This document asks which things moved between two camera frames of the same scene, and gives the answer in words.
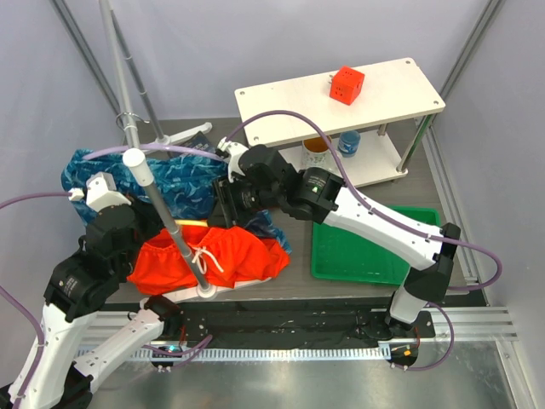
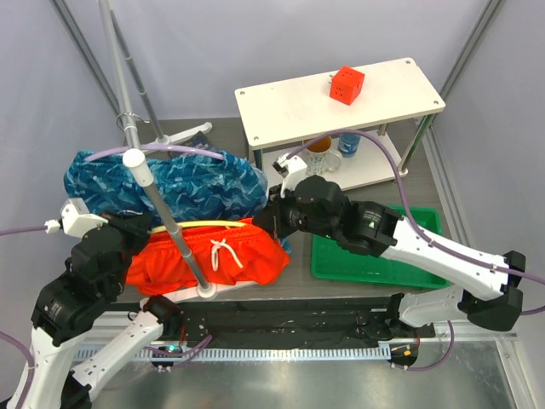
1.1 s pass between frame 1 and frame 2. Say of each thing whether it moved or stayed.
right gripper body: moved
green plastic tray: stayed
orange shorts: stayed
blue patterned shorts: stayed
